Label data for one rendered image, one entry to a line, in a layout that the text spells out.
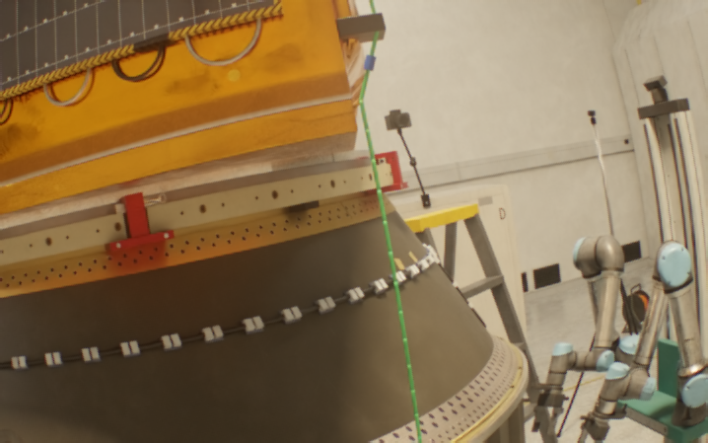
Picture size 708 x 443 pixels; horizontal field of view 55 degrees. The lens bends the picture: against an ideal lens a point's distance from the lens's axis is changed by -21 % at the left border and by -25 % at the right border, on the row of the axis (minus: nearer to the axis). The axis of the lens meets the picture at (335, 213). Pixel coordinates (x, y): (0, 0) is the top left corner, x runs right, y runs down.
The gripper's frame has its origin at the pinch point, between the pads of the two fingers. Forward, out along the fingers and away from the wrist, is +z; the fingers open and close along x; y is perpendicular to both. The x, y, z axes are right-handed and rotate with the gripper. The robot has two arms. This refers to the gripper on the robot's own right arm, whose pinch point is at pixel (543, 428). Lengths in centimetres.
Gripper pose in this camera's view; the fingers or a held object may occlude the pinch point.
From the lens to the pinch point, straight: 275.8
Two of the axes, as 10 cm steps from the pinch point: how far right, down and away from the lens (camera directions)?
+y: 9.6, 2.2, 1.8
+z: -1.8, 9.7, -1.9
